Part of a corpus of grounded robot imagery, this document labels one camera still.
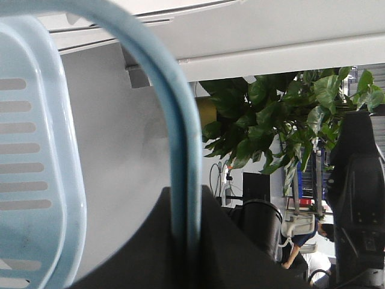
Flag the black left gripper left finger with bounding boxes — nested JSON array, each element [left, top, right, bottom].
[[71, 187, 180, 289]]

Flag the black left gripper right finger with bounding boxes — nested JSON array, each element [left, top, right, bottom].
[[198, 185, 309, 288]]

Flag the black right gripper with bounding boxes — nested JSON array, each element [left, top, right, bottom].
[[327, 111, 384, 283]]

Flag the light blue plastic basket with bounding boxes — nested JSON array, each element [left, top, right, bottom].
[[1, 1, 202, 288]]

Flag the white office chair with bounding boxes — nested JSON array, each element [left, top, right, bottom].
[[279, 211, 315, 252]]

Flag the green potted plant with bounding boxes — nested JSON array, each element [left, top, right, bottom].
[[201, 66, 384, 194]]

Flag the yellow plant pot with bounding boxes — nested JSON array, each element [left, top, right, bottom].
[[196, 97, 217, 128]]

